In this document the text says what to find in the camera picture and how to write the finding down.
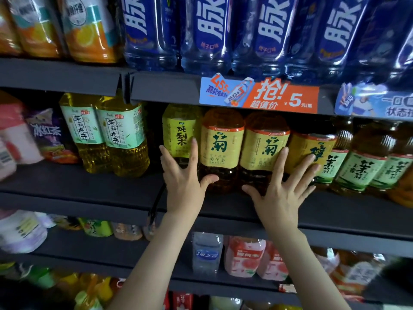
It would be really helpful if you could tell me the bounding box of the tea bottle green white label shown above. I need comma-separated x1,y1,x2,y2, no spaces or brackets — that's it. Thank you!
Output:
315,121,355,188
370,126,413,192
330,122,396,196

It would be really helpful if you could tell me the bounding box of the row of dark blue sports bottles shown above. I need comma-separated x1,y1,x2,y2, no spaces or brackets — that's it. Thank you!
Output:
119,0,413,87

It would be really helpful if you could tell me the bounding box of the person's left forearm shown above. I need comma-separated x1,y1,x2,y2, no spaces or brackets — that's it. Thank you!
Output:
106,213,197,310

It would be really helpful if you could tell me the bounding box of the yellow tea bottle lime label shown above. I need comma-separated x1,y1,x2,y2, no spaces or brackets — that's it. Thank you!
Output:
161,104,205,168

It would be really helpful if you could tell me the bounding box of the dark grey metal shelf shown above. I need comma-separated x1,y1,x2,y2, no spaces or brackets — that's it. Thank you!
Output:
0,56,413,310

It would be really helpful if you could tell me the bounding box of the orange promotional price tag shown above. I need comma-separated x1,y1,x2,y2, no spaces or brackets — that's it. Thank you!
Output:
199,73,321,115

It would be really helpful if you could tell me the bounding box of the brown tea bottle yellow label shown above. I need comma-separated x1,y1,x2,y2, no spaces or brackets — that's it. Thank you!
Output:
239,112,292,193
198,108,247,193

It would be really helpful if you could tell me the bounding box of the pink squat drink bottle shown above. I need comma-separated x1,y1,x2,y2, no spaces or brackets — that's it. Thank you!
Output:
0,92,45,181

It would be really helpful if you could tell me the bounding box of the person's left hand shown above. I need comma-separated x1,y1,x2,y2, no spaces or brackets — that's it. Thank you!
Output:
159,137,220,220

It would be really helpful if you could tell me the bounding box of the person's right hand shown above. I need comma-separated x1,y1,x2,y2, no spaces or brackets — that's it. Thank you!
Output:
242,146,321,238

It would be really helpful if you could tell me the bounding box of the white squat drink bottle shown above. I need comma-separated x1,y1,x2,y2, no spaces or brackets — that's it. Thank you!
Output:
0,210,49,254

